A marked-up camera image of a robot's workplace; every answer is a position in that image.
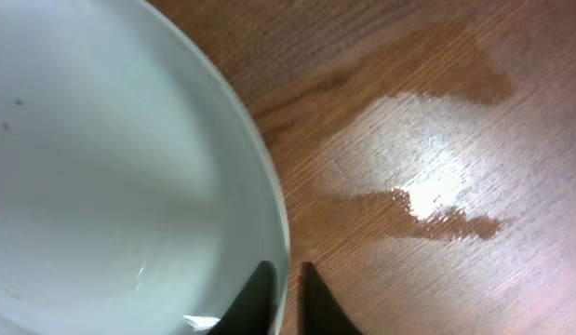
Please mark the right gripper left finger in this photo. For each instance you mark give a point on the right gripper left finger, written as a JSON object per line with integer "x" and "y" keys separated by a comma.
{"x": 253, "y": 310}

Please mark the pale blue plate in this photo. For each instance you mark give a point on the pale blue plate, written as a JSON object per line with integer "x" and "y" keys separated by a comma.
{"x": 136, "y": 193}

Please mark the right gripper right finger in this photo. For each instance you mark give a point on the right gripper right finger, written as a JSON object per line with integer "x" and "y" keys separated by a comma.
{"x": 320, "y": 313}

